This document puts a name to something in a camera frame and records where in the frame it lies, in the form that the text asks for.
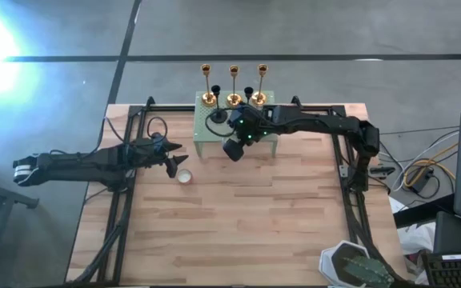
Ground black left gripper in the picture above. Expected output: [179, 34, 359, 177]
[125, 132, 190, 179]

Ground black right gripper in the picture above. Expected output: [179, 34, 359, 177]
[222, 104, 274, 163]

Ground white candle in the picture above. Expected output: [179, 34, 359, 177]
[176, 168, 194, 185]

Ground gold candlestick holder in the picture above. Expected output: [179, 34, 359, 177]
[226, 65, 243, 109]
[200, 63, 218, 108]
[251, 63, 269, 107]

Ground green perforated metal shelf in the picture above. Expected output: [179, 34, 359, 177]
[192, 90, 279, 159]

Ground white hexagonal plant pot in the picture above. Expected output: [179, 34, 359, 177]
[318, 239, 375, 288]

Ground black side stand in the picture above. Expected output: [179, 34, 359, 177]
[0, 158, 41, 288]

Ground green cactus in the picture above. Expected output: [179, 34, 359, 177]
[341, 255, 395, 287]

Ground black power adapter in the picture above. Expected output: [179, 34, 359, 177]
[408, 166, 435, 193]

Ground black desk edge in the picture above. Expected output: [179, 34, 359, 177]
[392, 194, 455, 229]

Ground white plastic bag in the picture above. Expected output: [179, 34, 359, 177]
[389, 198, 436, 261]

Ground black monitor back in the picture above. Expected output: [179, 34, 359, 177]
[432, 210, 461, 255]

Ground black keyboard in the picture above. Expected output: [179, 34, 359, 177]
[421, 251, 461, 288]

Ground black metal table frame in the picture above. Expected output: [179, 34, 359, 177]
[72, 95, 399, 287]

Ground white floor cable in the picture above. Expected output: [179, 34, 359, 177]
[391, 130, 460, 192]

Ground yellow floor cable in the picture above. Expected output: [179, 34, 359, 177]
[402, 143, 458, 189]

